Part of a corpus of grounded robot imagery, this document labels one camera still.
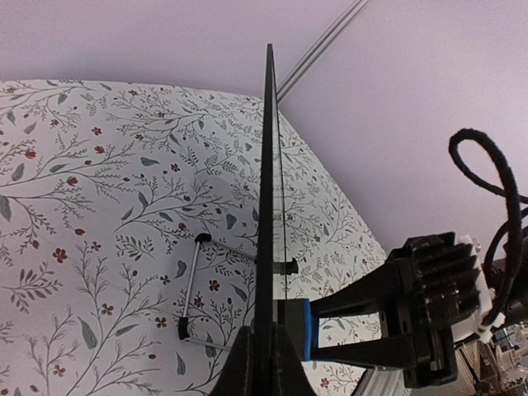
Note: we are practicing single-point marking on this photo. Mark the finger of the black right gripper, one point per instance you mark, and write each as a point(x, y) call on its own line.
point(376, 292)
point(392, 353)

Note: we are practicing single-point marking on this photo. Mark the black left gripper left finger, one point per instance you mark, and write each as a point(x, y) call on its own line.
point(236, 376)

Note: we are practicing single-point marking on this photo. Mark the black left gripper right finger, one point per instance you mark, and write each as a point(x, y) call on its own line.
point(287, 373)

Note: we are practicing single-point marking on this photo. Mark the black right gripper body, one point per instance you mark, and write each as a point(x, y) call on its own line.
point(439, 291)

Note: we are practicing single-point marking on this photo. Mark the white whiteboard black frame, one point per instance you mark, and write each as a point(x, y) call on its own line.
point(270, 240)

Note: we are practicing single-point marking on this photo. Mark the blue whiteboard eraser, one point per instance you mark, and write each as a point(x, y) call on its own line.
point(301, 324)

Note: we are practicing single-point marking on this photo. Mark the black whiteboard stand foot left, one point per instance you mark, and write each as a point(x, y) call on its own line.
point(286, 268)

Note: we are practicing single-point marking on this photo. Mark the floral patterned table mat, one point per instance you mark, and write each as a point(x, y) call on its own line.
point(104, 188)

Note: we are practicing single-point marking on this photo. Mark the metal wire whiteboard stand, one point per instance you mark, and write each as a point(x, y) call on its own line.
point(184, 320)

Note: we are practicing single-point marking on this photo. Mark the right aluminium corner post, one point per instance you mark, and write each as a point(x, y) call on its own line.
point(320, 46)

